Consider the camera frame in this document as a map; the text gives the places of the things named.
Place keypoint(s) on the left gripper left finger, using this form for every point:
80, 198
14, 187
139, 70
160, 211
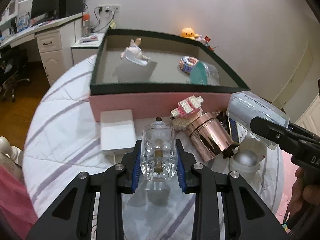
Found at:
91, 198

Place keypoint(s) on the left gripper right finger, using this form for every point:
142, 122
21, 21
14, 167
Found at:
245, 214

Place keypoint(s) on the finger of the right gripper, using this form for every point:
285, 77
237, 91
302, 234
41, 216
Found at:
294, 140

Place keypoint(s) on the white astronaut figurine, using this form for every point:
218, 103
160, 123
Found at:
248, 156

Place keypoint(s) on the rose gold metallic canister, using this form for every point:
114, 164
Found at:
210, 138

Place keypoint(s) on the clear plastic floss box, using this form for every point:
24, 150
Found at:
244, 106

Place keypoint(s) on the clear glass bottle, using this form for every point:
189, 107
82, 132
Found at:
158, 156

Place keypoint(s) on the white rectangular box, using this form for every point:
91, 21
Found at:
117, 131

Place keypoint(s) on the teal heart-shaped case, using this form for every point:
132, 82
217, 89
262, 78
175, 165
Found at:
204, 74

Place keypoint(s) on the doll figurine with bunny ears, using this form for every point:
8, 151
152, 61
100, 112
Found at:
135, 49

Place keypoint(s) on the white plug-in night light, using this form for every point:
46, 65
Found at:
134, 70

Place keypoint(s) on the person's right hand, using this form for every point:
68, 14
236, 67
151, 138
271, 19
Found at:
301, 193

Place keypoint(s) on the white striped bed cover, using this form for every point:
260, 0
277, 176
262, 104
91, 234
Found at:
64, 140

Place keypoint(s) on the pink quilt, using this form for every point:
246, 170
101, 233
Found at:
17, 211

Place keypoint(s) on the blue gold long box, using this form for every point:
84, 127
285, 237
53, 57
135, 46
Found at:
229, 125

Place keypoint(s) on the pink white block figure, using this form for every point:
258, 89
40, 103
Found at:
187, 111

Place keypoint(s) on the white bedpost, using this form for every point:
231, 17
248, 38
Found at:
14, 153

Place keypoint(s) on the pink box with black rim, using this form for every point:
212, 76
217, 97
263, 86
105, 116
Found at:
168, 84

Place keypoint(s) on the orange octopus plush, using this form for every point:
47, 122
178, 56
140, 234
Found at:
190, 34

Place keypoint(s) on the black office chair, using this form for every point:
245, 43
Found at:
13, 61

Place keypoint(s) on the white bedside cabinet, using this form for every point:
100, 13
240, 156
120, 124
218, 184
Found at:
86, 47

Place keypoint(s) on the white desk with drawers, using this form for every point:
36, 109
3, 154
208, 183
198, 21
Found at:
54, 42

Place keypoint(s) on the snack bag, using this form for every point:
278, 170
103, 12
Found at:
112, 25

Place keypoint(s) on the bottle with orange cap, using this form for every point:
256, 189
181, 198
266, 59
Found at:
86, 24

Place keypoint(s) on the black computer monitor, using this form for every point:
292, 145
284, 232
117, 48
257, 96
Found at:
48, 7

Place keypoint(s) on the white wall power strip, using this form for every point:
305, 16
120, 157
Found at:
110, 7

